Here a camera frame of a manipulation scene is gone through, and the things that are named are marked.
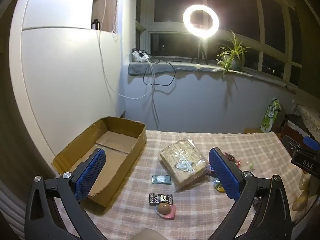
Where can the window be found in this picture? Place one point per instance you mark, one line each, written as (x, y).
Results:
(262, 12)

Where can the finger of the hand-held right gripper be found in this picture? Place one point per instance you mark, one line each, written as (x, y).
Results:
(311, 143)
(291, 143)

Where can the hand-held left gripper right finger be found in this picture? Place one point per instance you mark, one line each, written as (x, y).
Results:
(223, 173)

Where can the small teal candy packet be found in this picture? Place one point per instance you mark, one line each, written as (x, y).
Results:
(161, 179)

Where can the small black candy packet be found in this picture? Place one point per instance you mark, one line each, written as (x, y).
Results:
(160, 199)

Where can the person's right hand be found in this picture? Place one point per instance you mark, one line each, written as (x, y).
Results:
(301, 195)

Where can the dark bottle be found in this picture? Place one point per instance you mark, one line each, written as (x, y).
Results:
(95, 25)

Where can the large clear-wrapped biscuit packet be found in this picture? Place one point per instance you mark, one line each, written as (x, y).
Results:
(180, 155)

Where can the potted spider plant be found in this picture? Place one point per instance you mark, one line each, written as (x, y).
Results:
(228, 60)

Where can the cardboard box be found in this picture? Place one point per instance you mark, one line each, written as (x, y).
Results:
(117, 140)

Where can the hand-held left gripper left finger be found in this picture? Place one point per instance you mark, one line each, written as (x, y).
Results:
(92, 172)

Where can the white lace cloth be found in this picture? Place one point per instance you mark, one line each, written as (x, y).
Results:
(311, 122)

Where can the dark red furniture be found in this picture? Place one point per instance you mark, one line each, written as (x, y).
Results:
(291, 130)

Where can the red snack packet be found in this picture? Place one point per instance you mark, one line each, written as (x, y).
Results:
(230, 157)

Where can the white power strip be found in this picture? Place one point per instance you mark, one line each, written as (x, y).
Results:
(140, 57)

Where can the white cabinet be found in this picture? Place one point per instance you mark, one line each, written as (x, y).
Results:
(62, 80)

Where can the yellow candy packet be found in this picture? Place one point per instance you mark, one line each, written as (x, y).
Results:
(218, 186)

